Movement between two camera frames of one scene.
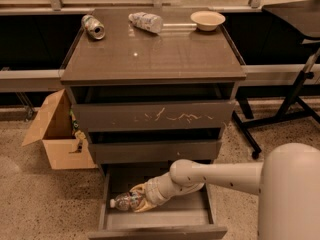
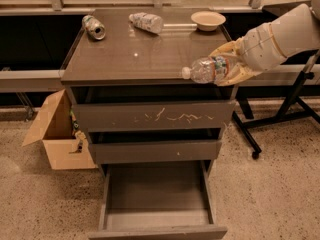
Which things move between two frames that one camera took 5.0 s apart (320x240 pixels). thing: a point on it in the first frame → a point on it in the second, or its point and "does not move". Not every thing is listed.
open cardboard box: (54, 127) does not move
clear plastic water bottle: (127, 201) → (206, 70)
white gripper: (153, 189) → (258, 48)
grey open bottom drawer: (188, 215) does not move
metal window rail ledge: (31, 80) does not move
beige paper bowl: (207, 20) does not move
